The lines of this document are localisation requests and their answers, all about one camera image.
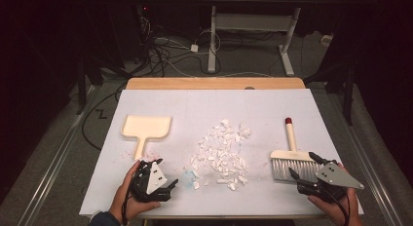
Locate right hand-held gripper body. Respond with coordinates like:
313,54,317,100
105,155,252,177
296,160,365,203

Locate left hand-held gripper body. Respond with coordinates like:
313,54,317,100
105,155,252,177
130,160,171,203

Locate cream brush with red cap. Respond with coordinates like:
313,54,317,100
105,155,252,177
270,117,322,183

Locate pile of white paper scraps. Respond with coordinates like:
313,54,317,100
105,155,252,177
189,118,253,192

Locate person's right hand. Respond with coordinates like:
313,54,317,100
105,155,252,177
306,163,363,226

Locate person's left hand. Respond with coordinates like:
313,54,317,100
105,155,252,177
108,160,162,224

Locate cream plastic dustpan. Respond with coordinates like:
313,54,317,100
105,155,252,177
120,114,172,162

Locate black metal stand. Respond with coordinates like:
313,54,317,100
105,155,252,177
75,55,88,116
343,64,356,127

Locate white foam board mat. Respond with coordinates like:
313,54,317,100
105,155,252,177
79,89,365,218

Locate white power strip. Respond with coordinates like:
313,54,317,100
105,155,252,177
319,33,335,48

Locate right hand-held gripper cable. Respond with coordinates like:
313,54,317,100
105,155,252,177
320,186,352,226

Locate hand-held gripper cable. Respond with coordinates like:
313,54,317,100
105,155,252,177
320,186,352,226
121,192,131,226

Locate aluminium floor rail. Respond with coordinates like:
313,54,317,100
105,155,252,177
324,89,405,226
16,84,98,226

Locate left hand-held gripper cable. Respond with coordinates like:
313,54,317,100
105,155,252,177
121,192,131,226

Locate black floor cable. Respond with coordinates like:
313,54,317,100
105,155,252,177
81,84,129,152

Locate tangle of floor cables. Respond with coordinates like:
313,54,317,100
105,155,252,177
137,15,225,78

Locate white metal desk frame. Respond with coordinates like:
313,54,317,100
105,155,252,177
194,0,346,78

